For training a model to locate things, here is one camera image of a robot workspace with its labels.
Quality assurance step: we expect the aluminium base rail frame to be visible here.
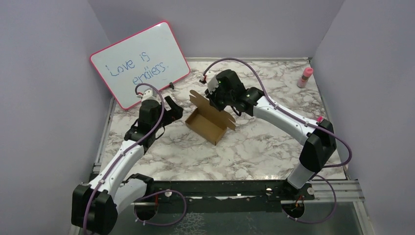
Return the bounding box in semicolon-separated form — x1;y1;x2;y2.
69;58;375;235

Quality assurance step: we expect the pink framed whiteboard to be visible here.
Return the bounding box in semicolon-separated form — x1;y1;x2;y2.
90;21;190;110

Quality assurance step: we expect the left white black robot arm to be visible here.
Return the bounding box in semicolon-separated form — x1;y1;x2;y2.
71;96;183;235

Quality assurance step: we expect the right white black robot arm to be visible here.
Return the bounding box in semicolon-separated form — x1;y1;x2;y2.
201;69;337;199

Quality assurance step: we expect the pink glitter bottle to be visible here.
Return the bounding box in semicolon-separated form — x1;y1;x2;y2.
297;68;314;88

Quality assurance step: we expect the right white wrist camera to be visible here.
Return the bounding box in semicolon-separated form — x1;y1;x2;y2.
207;74;219;94

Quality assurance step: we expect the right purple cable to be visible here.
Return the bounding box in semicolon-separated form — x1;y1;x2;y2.
200;58;353;224

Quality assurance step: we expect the purple cable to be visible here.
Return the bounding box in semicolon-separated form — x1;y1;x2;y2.
82;83;188;235
200;58;353;224

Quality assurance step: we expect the brown cardboard box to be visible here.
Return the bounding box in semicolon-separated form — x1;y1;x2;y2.
185;90;236;145

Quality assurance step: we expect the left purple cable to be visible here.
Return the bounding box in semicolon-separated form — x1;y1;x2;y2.
82;83;188;235

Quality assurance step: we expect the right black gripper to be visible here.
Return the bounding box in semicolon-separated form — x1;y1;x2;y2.
205;82;234;113

